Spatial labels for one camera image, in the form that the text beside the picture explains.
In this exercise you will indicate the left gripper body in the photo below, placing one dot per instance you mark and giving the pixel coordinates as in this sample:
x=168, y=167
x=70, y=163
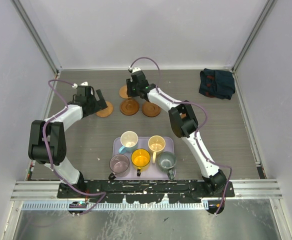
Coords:
x=94, y=106

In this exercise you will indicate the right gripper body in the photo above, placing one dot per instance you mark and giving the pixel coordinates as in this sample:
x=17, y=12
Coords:
x=132, y=89

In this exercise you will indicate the woven rattan coaster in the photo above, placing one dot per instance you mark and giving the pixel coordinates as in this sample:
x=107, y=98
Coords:
x=107, y=111
x=123, y=92

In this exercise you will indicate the brown wooden coaster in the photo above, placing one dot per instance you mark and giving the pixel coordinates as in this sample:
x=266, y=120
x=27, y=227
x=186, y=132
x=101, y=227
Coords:
x=129, y=107
x=150, y=109

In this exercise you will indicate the cream mug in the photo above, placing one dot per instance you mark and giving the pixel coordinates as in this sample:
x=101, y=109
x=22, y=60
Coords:
x=156, y=145

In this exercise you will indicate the grey green mug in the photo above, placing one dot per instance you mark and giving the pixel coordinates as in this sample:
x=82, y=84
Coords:
x=166, y=163

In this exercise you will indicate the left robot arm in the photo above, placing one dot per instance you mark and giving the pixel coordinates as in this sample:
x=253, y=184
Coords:
x=47, y=141

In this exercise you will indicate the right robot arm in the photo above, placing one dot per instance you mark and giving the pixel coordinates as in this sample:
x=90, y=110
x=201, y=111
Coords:
x=184, y=125

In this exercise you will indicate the white and blue mug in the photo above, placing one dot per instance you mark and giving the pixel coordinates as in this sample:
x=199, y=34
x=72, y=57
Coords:
x=129, y=142

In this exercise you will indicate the purple glass mug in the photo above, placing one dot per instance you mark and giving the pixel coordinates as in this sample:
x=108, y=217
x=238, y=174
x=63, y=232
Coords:
x=119, y=166

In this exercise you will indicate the yellow mug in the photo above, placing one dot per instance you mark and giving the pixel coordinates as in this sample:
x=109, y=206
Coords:
x=141, y=160

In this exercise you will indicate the dark blue folded cloth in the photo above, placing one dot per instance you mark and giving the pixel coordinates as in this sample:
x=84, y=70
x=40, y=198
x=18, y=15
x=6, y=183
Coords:
x=217, y=84

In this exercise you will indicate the lavender plastic tray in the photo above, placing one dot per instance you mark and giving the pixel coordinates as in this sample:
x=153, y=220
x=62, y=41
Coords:
x=152, y=172

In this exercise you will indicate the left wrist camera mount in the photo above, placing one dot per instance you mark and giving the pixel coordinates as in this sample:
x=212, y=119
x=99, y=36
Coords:
x=83, y=84

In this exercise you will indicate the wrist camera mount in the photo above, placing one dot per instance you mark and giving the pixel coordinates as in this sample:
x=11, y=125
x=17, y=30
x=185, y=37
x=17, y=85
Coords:
x=132, y=69
x=83, y=84

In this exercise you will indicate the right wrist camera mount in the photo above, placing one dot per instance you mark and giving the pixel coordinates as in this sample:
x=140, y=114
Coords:
x=132, y=69

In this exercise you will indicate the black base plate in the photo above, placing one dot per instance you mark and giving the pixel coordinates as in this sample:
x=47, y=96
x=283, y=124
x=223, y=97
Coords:
x=149, y=191

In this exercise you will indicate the aluminium frame rail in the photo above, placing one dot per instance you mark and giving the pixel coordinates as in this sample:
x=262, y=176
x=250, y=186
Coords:
x=240, y=189

